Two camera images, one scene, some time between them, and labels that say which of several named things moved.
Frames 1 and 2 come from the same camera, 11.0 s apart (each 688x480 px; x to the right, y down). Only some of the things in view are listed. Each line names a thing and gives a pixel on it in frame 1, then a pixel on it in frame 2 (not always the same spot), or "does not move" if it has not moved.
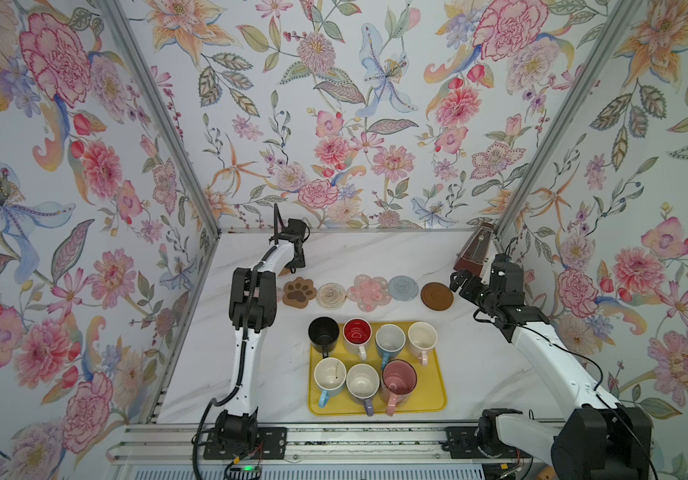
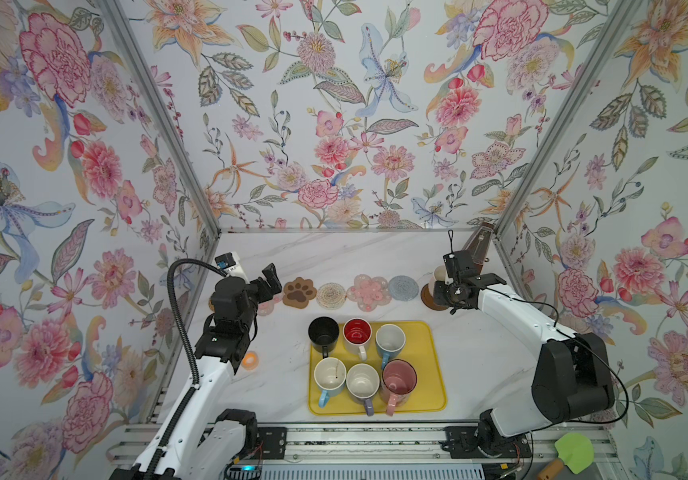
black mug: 323,332 does not move
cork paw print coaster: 297,293 does not move
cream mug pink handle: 422,338 → 439,275
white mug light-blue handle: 329,376 does not move
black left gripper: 298,261 → 274,284
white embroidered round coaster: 331,295 does not move
